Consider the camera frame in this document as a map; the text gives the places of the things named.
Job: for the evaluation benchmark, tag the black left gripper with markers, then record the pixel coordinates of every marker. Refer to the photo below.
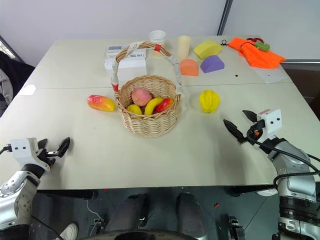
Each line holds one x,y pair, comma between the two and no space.
45,155

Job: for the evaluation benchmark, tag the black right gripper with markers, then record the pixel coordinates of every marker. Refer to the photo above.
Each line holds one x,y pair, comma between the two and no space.
256,131

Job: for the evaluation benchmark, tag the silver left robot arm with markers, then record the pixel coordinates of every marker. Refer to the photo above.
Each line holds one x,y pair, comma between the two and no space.
15,192

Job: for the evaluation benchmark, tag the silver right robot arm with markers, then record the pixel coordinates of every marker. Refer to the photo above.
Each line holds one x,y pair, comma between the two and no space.
295,175

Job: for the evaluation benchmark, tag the yellow starfruit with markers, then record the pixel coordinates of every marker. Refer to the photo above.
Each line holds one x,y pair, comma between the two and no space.
209,101

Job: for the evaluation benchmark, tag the white tape piece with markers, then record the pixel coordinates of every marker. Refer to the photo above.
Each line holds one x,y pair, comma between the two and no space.
29,90

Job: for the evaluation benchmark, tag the large red yellow mango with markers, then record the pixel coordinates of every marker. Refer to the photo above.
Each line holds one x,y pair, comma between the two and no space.
101,103

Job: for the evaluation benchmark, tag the purple foam block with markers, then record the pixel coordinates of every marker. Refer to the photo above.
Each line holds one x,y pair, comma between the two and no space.
212,64

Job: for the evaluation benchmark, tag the orange cloth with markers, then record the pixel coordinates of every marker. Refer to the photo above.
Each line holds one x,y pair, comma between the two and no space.
260,57

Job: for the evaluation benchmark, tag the dark side cabinet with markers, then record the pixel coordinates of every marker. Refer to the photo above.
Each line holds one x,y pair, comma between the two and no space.
302,82

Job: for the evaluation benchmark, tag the white shoe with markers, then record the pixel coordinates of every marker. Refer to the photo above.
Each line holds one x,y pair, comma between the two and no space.
267,192
70,231

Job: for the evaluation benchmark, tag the grey coat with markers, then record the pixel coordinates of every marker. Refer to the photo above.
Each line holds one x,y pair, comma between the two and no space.
5,90

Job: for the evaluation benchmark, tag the orange foam block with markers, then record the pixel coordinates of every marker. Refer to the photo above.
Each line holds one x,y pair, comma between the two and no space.
189,67

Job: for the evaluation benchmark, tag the small red yellow mango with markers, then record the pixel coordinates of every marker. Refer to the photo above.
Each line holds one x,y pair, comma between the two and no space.
163,105

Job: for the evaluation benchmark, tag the yellow foam block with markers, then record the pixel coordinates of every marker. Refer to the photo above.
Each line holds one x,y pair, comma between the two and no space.
207,48

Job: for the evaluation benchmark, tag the dark jacket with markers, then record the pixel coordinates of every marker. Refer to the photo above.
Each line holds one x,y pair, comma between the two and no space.
17,70

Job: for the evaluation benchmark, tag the small red floor piece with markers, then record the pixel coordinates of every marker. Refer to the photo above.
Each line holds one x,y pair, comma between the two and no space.
216,205

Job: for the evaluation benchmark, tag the small yellow lemon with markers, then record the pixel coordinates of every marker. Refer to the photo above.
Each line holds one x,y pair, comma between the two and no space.
134,109

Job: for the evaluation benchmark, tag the yellow banana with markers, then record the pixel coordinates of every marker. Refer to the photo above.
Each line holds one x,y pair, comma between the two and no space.
152,105

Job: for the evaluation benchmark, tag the cream cylinder block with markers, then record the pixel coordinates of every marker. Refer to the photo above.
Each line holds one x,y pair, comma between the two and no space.
184,47

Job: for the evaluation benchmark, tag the pink peach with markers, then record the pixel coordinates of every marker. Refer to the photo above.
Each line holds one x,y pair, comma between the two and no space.
141,97

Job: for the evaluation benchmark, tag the dark rounded leg shape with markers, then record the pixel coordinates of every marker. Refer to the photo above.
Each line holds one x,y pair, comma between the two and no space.
191,215
130,212

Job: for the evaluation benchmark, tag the large white box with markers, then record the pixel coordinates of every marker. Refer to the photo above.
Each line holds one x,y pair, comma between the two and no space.
130,68

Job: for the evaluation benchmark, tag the small white printed box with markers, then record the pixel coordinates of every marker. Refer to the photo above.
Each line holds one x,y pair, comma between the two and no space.
115,50

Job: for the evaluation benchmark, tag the white paper cup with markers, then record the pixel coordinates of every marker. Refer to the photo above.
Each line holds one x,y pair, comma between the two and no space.
157,37

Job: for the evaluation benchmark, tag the black rounded base shape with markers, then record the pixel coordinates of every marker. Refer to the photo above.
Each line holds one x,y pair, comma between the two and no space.
145,236

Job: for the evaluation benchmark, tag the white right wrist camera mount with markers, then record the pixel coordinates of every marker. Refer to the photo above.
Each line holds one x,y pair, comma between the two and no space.
272,122

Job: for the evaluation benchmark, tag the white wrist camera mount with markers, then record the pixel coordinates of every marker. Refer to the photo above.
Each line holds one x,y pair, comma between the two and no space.
272,122
23,150

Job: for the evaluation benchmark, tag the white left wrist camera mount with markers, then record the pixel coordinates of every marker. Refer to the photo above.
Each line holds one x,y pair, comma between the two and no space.
23,150

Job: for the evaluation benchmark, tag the grey window frame post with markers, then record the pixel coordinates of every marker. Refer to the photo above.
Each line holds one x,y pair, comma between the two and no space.
225,17

